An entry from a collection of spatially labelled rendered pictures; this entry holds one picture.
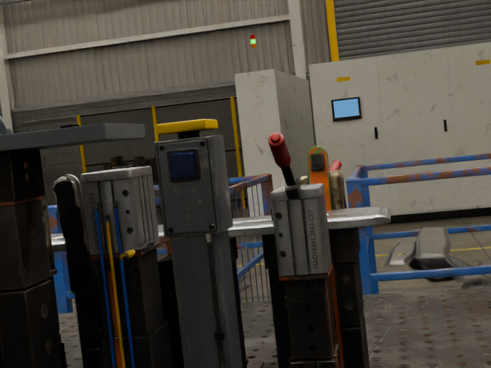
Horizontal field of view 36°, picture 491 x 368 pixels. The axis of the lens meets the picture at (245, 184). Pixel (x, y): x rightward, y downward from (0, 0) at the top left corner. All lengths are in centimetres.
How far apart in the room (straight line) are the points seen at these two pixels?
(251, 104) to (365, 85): 139
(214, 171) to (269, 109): 826
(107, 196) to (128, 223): 5
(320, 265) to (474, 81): 814
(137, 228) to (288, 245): 21
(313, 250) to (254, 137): 817
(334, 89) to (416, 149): 120
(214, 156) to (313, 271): 24
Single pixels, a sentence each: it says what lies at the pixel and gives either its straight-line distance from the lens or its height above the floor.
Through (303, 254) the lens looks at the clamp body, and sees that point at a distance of 100.
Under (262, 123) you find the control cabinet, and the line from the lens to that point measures 912.
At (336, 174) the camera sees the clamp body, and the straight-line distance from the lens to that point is 133.
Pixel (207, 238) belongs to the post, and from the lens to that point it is 85.
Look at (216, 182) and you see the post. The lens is 85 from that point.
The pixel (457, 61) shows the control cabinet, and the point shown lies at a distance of 909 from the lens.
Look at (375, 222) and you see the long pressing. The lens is 111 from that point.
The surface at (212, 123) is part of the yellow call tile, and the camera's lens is 88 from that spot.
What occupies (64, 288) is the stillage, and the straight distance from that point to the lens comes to 339.
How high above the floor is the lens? 113
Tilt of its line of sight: 3 degrees down
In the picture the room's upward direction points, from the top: 6 degrees counter-clockwise
